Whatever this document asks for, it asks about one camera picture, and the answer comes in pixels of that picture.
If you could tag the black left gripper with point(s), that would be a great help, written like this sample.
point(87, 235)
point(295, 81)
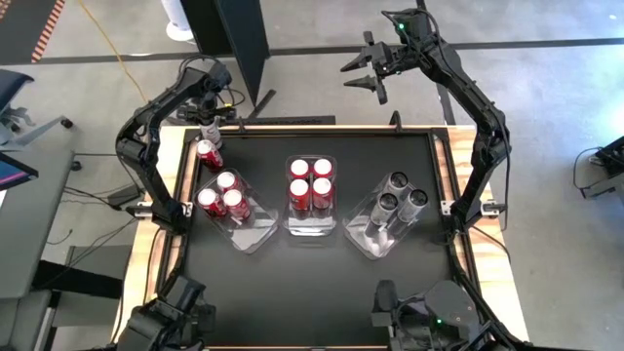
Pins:
point(212, 112)

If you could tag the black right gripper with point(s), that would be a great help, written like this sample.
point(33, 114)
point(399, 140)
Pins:
point(390, 58)

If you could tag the silver slim Celsius can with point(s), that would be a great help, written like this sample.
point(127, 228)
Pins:
point(212, 136)
point(414, 202)
point(382, 209)
point(397, 181)

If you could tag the red Coca-Cola soda can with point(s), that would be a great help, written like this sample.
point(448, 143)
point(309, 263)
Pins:
point(210, 157)
point(227, 180)
point(236, 202)
point(209, 202)

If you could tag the orange Fanta soda can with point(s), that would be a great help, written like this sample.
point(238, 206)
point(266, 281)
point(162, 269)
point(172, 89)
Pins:
point(299, 168)
point(322, 192)
point(323, 168)
point(299, 195)

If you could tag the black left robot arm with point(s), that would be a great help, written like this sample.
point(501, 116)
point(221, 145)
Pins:
point(146, 161)

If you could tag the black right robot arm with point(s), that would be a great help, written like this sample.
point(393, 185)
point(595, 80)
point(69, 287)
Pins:
point(482, 122)

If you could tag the dark partition panel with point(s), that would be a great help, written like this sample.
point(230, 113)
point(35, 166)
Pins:
point(234, 39)

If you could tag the white round stand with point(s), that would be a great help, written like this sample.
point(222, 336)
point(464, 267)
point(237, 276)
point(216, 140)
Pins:
point(178, 31)

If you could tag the clear plastic bin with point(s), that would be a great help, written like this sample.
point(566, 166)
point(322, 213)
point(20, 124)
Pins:
point(365, 239)
point(253, 236)
point(312, 224)

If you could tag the black table mat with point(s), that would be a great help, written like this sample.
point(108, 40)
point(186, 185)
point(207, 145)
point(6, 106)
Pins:
point(317, 283)

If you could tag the blue office chair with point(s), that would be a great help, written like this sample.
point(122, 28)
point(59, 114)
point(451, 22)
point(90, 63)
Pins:
point(12, 85)

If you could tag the monitor with blue screen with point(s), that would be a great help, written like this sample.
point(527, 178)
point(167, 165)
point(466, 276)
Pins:
point(12, 173)

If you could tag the black floor mat orange edge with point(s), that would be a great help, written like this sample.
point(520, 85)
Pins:
point(19, 29)

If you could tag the grey desk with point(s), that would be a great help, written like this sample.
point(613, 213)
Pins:
point(29, 234)

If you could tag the grey cabinet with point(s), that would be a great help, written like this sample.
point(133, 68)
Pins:
point(24, 322)

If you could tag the black aluminium table frame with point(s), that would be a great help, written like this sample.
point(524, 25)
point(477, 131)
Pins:
point(273, 120)

